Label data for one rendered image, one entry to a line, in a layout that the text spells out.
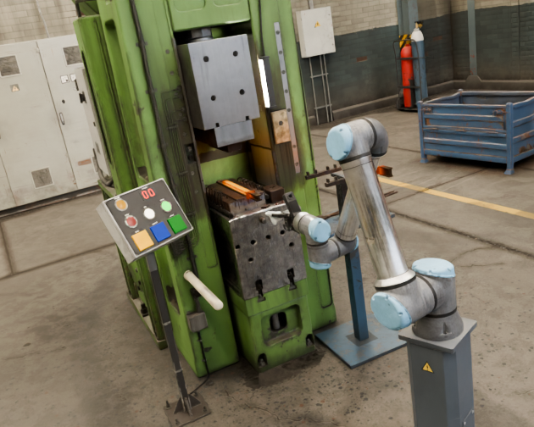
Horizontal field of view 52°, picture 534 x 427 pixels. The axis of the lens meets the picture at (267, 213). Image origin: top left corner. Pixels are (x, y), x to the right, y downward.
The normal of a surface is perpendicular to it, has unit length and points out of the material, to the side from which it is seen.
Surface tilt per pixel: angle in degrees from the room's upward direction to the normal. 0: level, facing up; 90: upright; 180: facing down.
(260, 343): 90
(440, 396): 90
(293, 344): 90
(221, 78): 90
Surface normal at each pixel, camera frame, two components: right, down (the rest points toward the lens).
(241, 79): 0.44, 0.22
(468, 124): -0.82, 0.29
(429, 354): -0.65, 0.34
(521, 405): -0.16, -0.93
